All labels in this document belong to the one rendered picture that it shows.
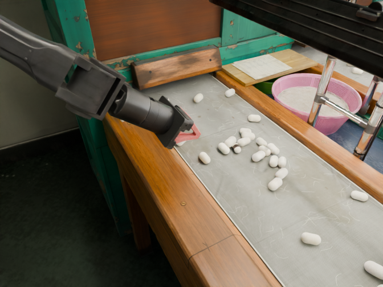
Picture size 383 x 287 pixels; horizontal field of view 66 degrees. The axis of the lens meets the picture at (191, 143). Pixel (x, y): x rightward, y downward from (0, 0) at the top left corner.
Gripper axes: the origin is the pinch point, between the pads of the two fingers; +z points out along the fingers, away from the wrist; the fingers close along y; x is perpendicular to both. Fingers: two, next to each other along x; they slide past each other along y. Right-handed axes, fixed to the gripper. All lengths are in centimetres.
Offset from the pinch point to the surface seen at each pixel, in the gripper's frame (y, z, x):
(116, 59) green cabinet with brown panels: 39.8, -5.7, 0.6
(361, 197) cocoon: -23.7, 27.1, -8.9
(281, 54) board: 37, 48, -32
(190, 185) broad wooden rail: -4.8, 2.7, 9.4
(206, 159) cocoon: 1.4, 8.9, 5.0
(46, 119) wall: 126, 13, 66
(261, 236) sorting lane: -20.4, 9.9, 7.2
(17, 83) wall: 125, -8, 51
